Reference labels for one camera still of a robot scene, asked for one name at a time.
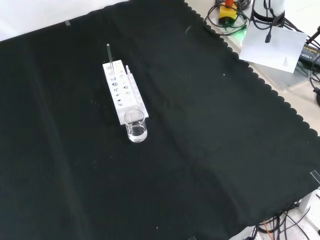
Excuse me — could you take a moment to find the white test tube rack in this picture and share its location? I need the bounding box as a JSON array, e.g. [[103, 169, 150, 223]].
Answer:
[[102, 59, 150, 126]]

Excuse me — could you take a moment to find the clear glass rod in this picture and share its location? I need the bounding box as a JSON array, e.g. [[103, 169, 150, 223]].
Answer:
[[106, 43, 116, 76]]

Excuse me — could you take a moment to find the small glass beaker with water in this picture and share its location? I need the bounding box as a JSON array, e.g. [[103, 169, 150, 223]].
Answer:
[[123, 108, 149, 144]]

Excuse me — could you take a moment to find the black bench cloth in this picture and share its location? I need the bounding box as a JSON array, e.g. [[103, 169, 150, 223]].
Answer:
[[0, 0, 320, 240]]

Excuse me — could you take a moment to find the yellow stop button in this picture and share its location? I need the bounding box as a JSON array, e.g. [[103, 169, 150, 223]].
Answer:
[[218, 0, 238, 28]]

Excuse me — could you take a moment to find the white paper board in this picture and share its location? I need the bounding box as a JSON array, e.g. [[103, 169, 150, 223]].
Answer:
[[238, 24, 309, 74]]

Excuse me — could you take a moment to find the black power adapter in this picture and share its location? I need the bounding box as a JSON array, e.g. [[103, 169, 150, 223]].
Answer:
[[298, 43, 320, 67]]

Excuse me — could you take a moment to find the black looped cable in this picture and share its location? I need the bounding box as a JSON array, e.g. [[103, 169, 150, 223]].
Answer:
[[203, 0, 251, 34]]

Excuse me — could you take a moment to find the pale grey base plate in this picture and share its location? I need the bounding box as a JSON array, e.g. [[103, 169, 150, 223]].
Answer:
[[212, 14, 320, 92]]

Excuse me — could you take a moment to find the black cable with plug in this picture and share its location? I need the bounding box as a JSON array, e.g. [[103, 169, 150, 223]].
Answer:
[[263, 0, 274, 44]]

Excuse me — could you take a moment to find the orange cable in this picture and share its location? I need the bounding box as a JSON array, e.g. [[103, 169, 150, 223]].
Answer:
[[262, 219, 276, 240]]

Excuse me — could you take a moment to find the black cable bundle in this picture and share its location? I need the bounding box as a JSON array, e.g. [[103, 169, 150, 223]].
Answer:
[[249, 206, 320, 240]]

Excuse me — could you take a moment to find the white bench bracket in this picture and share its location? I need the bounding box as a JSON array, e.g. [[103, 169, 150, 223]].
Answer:
[[298, 186, 320, 214]]

